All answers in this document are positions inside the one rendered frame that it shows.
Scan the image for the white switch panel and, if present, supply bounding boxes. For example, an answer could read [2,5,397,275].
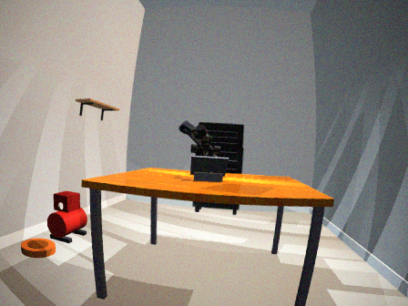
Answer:
[190,156,229,183]

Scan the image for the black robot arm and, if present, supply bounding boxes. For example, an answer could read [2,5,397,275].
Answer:
[178,120,216,157]

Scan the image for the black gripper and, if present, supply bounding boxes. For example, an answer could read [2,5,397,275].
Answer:
[190,143,220,157]

